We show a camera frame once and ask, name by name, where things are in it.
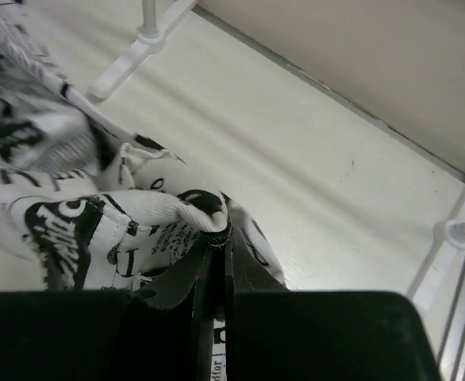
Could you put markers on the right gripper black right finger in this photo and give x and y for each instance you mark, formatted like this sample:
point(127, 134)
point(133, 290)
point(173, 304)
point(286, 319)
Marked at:
point(273, 333)

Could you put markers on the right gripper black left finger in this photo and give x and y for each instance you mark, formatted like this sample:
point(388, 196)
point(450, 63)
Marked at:
point(103, 335)

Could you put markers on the white clothes rack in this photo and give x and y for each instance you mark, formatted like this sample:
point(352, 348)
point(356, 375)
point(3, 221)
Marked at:
point(449, 235)

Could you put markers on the newspaper print trousers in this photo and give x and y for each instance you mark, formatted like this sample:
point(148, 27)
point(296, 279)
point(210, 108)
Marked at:
point(86, 205)

